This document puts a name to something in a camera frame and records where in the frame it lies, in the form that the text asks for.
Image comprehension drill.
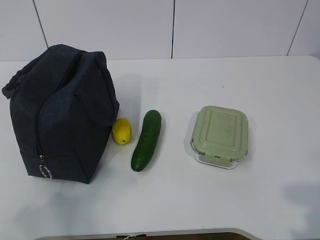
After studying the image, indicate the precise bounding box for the green cucumber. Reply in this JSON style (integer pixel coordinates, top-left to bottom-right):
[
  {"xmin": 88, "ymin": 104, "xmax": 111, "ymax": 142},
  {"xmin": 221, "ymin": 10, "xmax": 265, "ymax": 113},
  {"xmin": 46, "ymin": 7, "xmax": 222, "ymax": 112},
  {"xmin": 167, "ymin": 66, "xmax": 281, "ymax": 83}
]
[{"xmin": 131, "ymin": 109, "xmax": 162, "ymax": 172}]

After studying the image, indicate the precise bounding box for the yellow lemon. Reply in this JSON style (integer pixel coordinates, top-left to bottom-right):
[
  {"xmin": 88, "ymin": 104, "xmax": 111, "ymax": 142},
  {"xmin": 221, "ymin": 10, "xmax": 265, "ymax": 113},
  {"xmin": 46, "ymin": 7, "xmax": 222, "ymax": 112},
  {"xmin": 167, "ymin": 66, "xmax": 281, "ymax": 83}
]
[{"xmin": 112, "ymin": 117, "xmax": 132, "ymax": 146}]

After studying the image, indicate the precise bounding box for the green lidded glass container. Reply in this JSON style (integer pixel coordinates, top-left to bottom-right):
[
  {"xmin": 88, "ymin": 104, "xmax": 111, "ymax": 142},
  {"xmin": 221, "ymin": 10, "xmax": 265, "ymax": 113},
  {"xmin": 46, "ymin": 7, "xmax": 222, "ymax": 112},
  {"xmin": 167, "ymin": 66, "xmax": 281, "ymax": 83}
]
[{"xmin": 190, "ymin": 105, "xmax": 249, "ymax": 169}]

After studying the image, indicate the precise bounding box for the dark navy lunch bag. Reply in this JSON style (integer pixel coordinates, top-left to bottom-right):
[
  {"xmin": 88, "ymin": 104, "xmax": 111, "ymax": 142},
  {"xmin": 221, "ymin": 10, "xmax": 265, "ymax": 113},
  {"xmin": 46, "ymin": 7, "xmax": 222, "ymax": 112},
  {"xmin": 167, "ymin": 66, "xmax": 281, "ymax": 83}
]
[{"xmin": 2, "ymin": 44, "xmax": 120, "ymax": 184}]

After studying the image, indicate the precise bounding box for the silver zipper pull ring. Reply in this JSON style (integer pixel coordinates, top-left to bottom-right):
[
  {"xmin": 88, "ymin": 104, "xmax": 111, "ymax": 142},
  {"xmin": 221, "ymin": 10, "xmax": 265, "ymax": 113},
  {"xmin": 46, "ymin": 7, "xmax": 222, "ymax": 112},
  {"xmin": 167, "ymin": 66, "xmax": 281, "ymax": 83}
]
[{"xmin": 38, "ymin": 164, "xmax": 53, "ymax": 180}]

